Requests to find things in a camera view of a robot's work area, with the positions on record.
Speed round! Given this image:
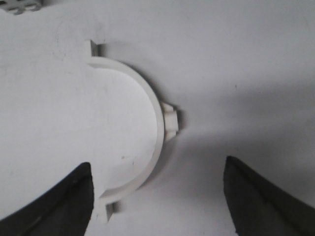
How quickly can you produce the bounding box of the white circuit breaker red switch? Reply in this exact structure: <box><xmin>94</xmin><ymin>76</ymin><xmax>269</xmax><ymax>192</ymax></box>
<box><xmin>0</xmin><ymin>0</ymin><xmax>43</xmax><ymax>15</ymax></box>

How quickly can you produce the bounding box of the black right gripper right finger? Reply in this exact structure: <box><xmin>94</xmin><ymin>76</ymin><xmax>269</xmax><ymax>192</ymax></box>
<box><xmin>223</xmin><ymin>156</ymin><xmax>315</xmax><ymax>236</ymax></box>

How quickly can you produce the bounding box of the white half pipe clamp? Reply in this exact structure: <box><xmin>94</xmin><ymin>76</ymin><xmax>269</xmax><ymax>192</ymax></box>
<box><xmin>84</xmin><ymin>39</ymin><xmax>179</xmax><ymax>223</ymax></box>

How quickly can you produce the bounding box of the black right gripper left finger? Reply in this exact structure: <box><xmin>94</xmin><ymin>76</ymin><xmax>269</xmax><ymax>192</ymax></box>
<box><xmin>0</xmin><ymin>162</ymin><xmax>95</xmax><ymax>236</ymax></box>

